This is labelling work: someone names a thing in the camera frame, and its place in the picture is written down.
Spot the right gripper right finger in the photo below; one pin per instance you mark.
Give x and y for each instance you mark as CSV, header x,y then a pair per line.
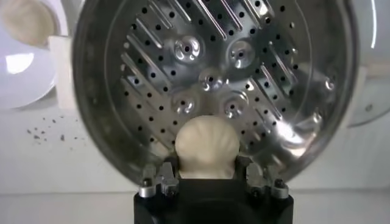
x,y
265,182

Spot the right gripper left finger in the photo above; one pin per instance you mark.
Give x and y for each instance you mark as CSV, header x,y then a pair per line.
x,y
158,182

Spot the stainless steel steamer basket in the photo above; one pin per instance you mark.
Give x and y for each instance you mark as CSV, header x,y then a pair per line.
x,y
213,61

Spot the dark crumbs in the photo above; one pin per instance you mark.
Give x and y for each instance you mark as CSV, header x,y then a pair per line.
x,y
36,137

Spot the white round plate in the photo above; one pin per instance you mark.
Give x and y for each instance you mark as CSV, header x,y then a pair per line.
x,y
24,85

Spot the white steamed baozi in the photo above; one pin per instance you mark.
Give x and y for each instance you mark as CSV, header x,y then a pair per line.
x,y
27,24
207,146

